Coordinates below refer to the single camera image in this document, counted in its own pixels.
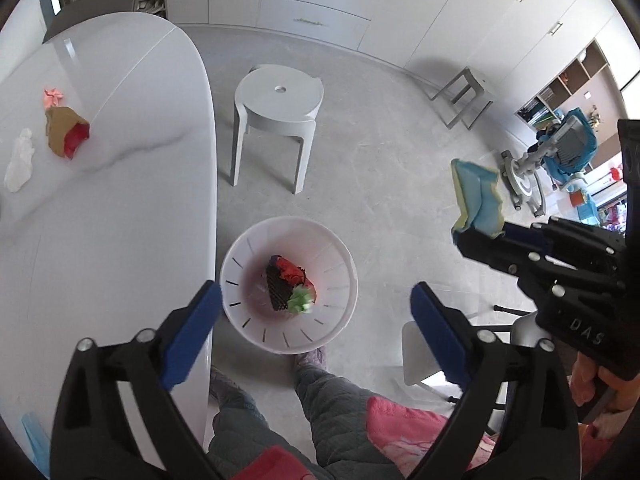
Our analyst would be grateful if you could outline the grey square stool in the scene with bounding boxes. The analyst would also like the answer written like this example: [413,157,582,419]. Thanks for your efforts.
[427,66,496,131]

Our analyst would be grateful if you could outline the grey fuzzy slipper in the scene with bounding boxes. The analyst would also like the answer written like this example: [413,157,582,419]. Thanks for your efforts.
[292,345,328,376]
[210,365,243,403]

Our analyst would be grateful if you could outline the colourful toys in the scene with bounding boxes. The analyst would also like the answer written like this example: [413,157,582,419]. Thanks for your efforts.
[570,190,626,233]

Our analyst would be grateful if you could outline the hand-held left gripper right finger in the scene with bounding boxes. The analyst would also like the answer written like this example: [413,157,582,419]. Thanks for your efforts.
[407,281,581,480]

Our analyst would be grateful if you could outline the green paper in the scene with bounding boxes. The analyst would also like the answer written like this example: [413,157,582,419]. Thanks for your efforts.
[287,285,317,316]

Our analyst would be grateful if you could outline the person's grey quilted trousers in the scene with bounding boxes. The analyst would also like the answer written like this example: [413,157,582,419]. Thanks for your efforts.
[207,360,406,480]

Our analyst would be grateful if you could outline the white plastic bin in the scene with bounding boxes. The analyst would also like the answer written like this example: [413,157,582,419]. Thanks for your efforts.
[220,216,359,356]

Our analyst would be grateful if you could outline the black foam net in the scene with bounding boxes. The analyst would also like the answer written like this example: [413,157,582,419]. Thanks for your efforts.
[266,255,306,313]

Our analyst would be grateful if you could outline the wooden open shelf unit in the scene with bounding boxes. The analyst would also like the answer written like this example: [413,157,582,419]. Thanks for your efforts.
[515,40,612,126]

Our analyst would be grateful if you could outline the red paper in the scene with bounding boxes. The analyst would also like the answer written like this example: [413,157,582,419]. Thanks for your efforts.
[277,256,318,291]

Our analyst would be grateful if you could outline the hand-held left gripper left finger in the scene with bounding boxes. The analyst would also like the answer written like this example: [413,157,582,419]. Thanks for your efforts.
[50,280,223,480]

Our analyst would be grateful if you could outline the white tissue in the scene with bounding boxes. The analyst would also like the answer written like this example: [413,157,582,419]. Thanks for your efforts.
[4,128,36,193]

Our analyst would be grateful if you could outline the brown paper bag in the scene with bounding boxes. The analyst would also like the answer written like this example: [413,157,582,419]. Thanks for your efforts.
[45,106,91,161]

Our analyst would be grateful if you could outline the grey drawer cabinet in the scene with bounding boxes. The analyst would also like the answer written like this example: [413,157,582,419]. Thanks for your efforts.
[207,0,401,53]

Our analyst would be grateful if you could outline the tall grey cabinet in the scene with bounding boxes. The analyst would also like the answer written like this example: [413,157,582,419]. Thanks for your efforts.
[400,0,640,93]

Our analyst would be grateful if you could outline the blue face mask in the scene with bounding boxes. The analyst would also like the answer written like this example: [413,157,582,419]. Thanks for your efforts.
[20,412,51,478]

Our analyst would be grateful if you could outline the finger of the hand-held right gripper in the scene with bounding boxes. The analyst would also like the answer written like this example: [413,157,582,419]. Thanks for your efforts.
[502,220,561,253]
[459,227,546,275]

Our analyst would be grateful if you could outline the blue and grey child chair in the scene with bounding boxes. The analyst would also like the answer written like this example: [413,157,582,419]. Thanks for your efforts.
[500,107,598,218]

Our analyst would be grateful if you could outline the white round stool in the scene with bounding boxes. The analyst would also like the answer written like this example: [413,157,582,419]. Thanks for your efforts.
[230,64,325,196]

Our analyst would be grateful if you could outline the grey upholstered chair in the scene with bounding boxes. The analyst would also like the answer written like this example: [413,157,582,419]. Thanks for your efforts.
[42,0,142,45]

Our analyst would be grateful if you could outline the person's right hand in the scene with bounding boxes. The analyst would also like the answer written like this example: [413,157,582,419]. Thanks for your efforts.
[570,352,640,428]

